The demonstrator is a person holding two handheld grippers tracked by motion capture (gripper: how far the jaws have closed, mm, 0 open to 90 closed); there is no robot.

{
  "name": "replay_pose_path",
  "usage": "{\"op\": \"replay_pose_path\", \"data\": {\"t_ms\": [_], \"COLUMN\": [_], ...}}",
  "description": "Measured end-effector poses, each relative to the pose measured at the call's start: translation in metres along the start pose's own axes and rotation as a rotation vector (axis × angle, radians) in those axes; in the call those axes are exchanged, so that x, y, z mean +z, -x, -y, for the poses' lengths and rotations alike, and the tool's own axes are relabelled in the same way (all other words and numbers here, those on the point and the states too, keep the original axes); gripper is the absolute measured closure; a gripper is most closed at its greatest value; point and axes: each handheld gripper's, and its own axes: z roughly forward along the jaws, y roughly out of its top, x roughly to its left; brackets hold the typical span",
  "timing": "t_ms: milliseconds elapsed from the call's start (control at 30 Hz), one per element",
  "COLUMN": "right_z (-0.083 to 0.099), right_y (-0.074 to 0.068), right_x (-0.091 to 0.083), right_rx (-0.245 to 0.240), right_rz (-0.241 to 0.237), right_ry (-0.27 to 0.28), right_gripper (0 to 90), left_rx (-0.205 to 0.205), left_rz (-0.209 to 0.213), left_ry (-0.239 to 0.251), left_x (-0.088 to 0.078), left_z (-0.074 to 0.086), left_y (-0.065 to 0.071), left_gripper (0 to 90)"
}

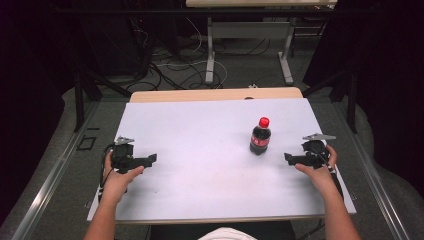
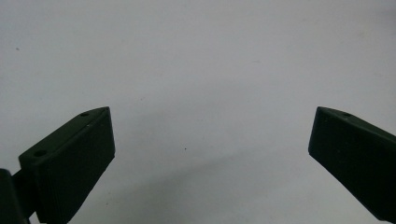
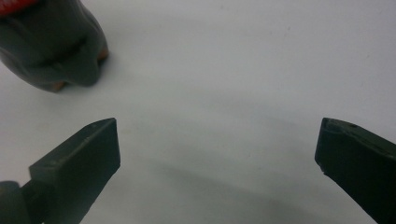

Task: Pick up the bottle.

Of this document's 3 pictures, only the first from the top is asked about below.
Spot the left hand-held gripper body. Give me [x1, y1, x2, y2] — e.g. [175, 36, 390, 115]
[110, 135, 146, 175]

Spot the person's dark clothing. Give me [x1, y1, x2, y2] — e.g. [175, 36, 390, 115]
[149, 221, 297, 240]

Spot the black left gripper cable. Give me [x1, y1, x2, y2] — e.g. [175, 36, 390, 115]
[97, 142, 116, 203]

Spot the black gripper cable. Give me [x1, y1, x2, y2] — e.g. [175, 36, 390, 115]
[97, 142, 116, 203]
[309, 145, 345, 202]

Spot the white metal-legged desk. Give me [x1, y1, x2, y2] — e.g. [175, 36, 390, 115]
[185, 0, 338, 86]

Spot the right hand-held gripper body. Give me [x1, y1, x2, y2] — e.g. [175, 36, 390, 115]
[300, 132, 337, 170]

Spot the wooden table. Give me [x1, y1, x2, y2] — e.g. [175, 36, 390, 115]
[128, 86, 349, 225]

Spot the person's left hand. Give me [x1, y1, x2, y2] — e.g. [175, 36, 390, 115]
[102, 151, 145, 203]

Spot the white board sheet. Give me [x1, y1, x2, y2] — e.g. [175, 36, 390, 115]
[86, 97, 358, 222]

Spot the black metal stand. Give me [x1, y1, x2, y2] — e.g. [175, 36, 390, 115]
[301, 66, 360, 135]
[72, 64, 133, 133]

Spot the square floor hatch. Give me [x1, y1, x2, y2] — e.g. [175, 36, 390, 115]
[76, 135, 98, 152]

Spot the dark cola bottle red label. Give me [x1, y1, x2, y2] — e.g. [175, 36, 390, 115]
[249, 125, 272, 157]

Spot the black horizontal bar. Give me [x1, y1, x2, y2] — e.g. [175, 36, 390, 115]
[53, 7, 371, 16]

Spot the person's right hand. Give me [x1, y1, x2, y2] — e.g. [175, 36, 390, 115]
[294, 144, 339, 198]

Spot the person's white shirt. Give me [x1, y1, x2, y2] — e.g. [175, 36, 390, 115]
[197, 227, 258, 240]

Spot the aluminium floor rail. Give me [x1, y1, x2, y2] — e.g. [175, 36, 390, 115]
[333, 99, 412, 240]
[9, 101, 102, 240]

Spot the tangle of floor cables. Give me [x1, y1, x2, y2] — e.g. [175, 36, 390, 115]
[128, 16, 278, 92]

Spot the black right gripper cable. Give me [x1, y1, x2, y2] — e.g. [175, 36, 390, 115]
[309, 145, 345, 202]

